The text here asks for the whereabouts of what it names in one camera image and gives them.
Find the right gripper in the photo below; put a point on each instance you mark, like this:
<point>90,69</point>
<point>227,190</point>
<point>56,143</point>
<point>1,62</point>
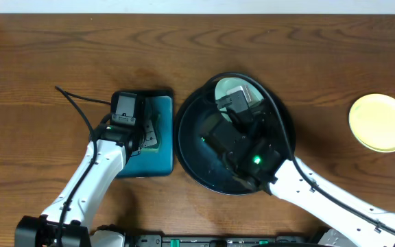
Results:
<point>230,123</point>

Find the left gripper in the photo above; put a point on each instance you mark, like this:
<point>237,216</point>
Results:
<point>142,114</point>

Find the white plate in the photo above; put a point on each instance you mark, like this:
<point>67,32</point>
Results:
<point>226,84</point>

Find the yellow plate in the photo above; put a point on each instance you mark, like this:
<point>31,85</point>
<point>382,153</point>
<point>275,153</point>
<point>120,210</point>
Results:
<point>371,119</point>

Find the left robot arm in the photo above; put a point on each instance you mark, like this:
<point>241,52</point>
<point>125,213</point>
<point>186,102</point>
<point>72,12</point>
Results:
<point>67,221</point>

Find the black rectangular water tray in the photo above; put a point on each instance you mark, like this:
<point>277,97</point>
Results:
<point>156,105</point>

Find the black round serving tray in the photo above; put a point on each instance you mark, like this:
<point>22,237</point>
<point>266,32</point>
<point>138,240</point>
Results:
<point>197,107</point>

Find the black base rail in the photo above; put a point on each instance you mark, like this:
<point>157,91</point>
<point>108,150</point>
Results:
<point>193,241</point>

